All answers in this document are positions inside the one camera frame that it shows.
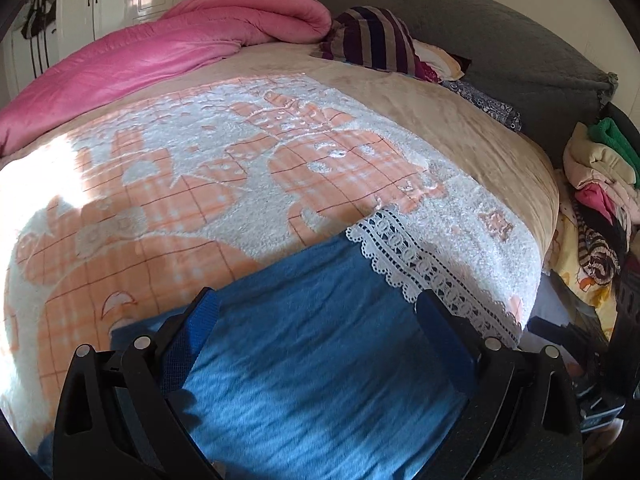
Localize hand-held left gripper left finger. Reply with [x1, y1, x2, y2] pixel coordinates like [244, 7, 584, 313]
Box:
[52, 287, 227, 480]

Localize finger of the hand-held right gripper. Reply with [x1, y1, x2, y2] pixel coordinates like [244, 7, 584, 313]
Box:
[528, 316, 571, 345]

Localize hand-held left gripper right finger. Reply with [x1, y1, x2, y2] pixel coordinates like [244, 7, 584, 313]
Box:
[416, 289, 583, 480]

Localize blue denim pants lace trim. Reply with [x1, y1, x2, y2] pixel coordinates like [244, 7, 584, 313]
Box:
[37, 205, 527, 480]

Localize yellow printed sheet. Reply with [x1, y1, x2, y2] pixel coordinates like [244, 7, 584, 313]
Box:
[546, 197, 618, 313]

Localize pile of folded clothes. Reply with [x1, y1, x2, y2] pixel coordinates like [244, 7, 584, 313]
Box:
[562, 120, 640, 288]

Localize white orange printed fleece blanket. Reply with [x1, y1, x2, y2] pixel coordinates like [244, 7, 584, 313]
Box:
[0, 74, 544, 461]

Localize green knit cloth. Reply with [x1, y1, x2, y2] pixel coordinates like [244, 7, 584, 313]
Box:
[586, 117, 640, 187]

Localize navy patterned cloth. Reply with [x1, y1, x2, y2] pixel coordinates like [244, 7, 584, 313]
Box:
[440, 79, 524, 134]

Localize tan bed sheet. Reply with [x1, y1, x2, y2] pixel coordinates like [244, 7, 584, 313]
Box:
[0, 40, 562, 281]

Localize cream pillow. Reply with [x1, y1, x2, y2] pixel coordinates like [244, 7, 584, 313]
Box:
[414, 40, 464, 82]

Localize pink duvet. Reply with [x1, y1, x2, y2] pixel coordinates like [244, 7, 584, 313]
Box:
[0, 0, 334, 159]

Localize grey padded headboard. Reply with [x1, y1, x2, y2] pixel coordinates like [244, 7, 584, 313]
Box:
[306, 0, 619, 172]

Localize purple striped cloth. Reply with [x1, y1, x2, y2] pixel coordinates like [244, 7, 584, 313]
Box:
[319, 6, 427, 79]

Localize hanging dark bags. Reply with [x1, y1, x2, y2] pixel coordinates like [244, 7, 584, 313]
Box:
[19, 0, 59, 42]

